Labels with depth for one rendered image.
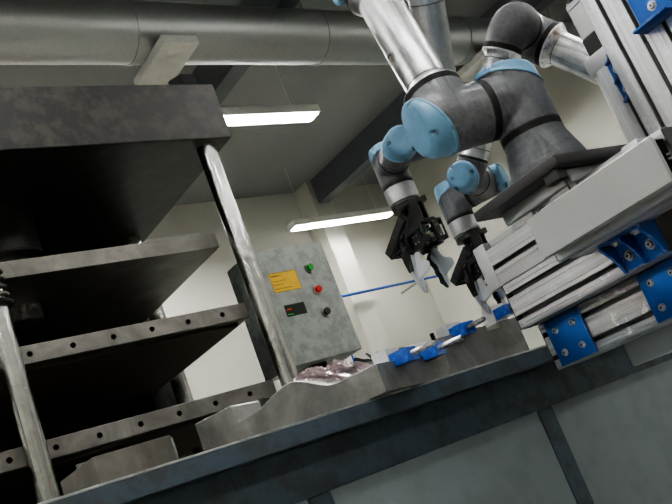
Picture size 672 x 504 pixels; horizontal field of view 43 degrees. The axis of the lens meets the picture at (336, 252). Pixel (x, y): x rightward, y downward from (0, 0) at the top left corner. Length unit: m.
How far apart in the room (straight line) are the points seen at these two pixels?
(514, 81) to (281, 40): 4.64
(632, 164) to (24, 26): 4.43
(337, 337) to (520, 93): 1.45
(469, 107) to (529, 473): 0.80
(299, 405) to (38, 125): 1.21
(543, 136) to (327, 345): 1.43
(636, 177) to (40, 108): 1.77
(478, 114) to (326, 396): 0.61
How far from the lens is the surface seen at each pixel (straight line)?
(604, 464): 2.10
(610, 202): 1.31
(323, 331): 2.83
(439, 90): 1.58
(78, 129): 2.59
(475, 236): 2.23
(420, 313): 11.24
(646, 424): 2.26
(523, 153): 1.57
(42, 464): 2.24
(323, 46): 6.41
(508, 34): 2.15
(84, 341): 2.41
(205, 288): 9.73
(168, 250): 2.65
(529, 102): 1.60
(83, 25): 5.48
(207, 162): 2.75
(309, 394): 1.72
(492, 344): 1.99
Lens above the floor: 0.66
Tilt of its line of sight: 15 degrees up
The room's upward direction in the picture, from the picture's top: 21 degrees counter-clockwise
